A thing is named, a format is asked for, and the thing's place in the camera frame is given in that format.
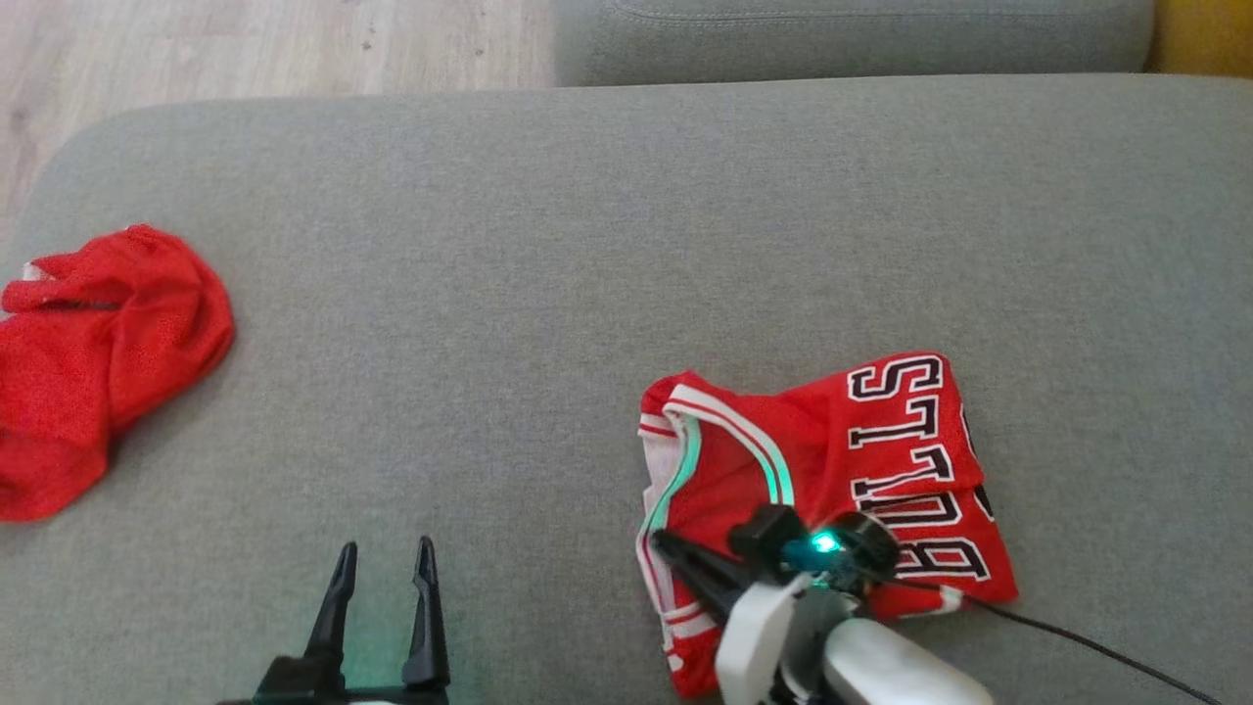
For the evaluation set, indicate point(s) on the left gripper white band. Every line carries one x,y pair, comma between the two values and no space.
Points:
303,683

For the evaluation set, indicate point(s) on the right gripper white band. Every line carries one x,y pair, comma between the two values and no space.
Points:
759,636

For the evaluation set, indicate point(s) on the red white basketball jersey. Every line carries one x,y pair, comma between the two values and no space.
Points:
832,450

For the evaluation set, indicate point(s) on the red mesh shorts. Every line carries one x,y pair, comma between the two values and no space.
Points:
108,372

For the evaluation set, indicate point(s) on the large grey sofa seat cushion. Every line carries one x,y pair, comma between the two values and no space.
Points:
489,294

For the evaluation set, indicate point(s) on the wide yellow sofa back cushion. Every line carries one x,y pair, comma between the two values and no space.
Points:
1204,34

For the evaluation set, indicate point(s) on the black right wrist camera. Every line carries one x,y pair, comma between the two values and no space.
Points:
866,553

